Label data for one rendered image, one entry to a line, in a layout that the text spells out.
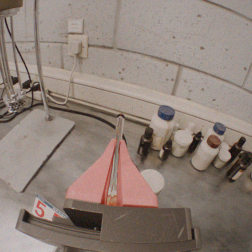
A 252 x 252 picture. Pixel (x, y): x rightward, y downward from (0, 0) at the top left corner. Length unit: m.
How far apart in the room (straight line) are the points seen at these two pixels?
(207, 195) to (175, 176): 0.11
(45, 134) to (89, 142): 0.15
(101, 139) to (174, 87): 0.30
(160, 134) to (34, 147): 0.37
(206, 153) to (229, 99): 0.22
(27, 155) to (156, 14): 0.55
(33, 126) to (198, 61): 0.57
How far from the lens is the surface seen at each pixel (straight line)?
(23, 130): 0.58
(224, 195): 0.52
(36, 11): 0.46
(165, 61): 0.53
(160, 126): 0.44
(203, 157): 0.48
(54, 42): 0.70
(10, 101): 0.43
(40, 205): 0.39
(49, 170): 0.46
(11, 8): 0.36
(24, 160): 0.49
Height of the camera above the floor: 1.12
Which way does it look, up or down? 41 degrees down
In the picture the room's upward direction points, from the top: 8 degrees clockwise
